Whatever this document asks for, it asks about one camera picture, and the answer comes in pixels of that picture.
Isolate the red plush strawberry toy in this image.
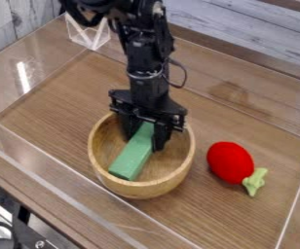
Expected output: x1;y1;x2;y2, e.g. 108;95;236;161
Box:
207;141;269;196

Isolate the green rectangular block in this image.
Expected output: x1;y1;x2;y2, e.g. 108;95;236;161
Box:
109;123;154;181

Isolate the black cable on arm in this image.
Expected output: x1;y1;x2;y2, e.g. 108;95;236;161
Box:
162;57;189;89

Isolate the brown wooden bowl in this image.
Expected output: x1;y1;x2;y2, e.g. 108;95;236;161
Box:
88;113;196;199

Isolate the black table clamp mount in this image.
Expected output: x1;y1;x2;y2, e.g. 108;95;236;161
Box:
0;206;60;249

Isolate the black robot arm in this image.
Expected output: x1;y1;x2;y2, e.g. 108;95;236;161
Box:
60;0;188;151

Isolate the clear acrylic corner bracket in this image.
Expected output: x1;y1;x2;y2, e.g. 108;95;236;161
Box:
66;14;112;51

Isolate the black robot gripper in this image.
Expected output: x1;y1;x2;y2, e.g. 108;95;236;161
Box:
109;73;188;152

